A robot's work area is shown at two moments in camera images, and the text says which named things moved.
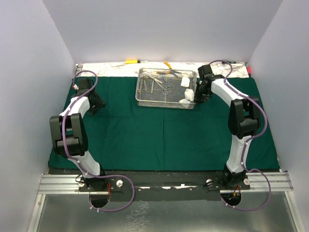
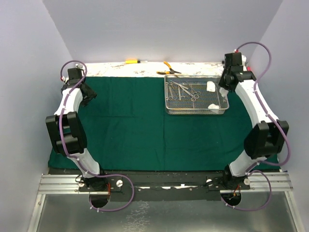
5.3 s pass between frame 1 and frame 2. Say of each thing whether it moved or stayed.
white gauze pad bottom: moved
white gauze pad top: moved
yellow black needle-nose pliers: stayed
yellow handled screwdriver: stayed
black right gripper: moved
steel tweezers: moved
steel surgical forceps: moved
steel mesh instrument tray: moved
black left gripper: moved
